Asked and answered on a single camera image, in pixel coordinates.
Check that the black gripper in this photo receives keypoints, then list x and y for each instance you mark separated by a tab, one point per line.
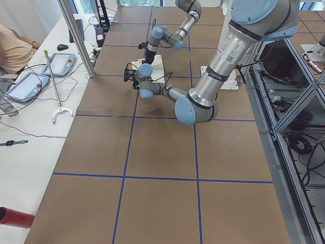
136	82
150	54

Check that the cream long-sleeve cat shirt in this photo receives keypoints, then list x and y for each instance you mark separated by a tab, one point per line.
156	69

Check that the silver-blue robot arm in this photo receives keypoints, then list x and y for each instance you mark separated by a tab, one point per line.
251	21
160	34

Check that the black labelled box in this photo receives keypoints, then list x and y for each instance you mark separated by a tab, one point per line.
100	36

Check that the far teach pendant tablet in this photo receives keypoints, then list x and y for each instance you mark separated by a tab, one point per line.
61	63

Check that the teach pendant tablet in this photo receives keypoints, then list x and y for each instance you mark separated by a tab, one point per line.
61	63
27	88

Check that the long reacher grabber stick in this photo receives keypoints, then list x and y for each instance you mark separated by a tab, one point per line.
61	109

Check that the black computer mouse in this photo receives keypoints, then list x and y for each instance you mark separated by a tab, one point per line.
62	47

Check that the near teach pendant tablet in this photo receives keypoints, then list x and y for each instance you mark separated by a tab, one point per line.
27	88

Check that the seated person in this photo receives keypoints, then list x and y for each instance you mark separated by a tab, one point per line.
16	50

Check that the red cylinder bottle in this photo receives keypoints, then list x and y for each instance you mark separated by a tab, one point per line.
11	217

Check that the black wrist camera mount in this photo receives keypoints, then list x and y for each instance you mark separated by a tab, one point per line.
143	45
129	74

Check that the aluminium frame post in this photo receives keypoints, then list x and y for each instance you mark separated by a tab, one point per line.
71	23

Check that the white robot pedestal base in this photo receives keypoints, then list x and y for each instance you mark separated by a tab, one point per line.
231	83

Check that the green strap wristwatch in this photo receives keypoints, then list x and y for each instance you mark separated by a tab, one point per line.
12	142

